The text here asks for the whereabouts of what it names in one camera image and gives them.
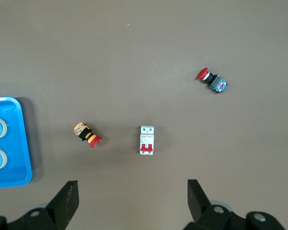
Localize red mushroom push button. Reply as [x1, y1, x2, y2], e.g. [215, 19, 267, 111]
[195, 67, 229, 95]

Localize blue plastic tray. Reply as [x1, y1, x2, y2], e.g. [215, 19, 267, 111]
[0, 96, 33, 189]

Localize orange emergency stop switch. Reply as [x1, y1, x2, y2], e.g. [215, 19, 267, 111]
[72, 121, 102, 149]

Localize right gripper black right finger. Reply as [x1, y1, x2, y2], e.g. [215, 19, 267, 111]
[183, 179, 245, 230]

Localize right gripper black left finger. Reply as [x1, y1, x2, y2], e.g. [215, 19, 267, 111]
[7, 181, 80, 230]

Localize brown table mat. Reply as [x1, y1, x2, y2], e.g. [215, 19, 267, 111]
[0, 0, 288, 230]

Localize white circuit breaker red switches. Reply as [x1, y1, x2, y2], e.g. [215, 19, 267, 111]
[139, 125, 156, 156]

